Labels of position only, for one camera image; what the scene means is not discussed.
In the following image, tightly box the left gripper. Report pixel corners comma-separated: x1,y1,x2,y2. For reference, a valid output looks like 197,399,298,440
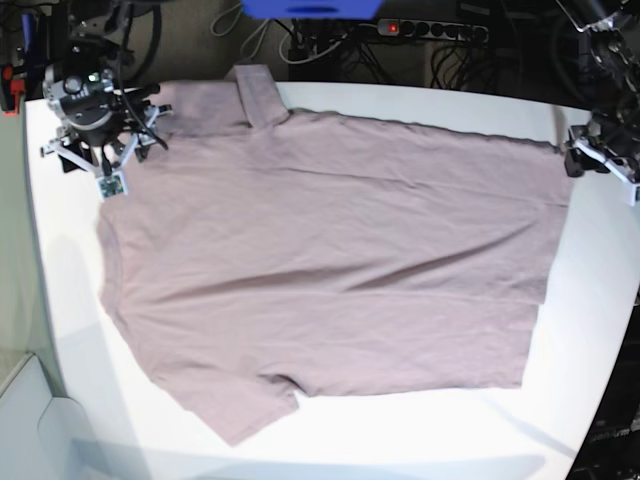
564,114,639,178

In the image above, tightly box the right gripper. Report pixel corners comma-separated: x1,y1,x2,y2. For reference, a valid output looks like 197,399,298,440
57,124,155,175

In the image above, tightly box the pink t-shirt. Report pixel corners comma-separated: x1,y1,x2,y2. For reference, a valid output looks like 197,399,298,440
97,65,573,445

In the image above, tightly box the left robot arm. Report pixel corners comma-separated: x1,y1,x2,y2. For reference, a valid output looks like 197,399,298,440
558,1,639,187

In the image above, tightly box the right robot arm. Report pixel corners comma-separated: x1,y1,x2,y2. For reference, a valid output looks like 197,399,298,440
41,1,172,179

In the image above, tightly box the red black clamp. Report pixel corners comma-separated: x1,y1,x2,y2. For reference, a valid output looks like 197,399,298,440
1,46,26,116

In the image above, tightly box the black power strip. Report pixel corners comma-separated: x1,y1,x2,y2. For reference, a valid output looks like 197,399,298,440
376,19,490,45

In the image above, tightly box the blue box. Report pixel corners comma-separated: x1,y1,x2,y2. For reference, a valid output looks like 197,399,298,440
241,0,383,20

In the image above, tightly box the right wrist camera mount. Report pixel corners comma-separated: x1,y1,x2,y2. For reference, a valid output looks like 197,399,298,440
40,127,158,201

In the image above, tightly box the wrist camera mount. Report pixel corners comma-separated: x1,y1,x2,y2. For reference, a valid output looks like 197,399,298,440
564,126,639,206
40,127,158,201

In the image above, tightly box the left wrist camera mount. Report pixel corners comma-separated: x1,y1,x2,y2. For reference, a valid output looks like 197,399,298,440
564,126,639,206

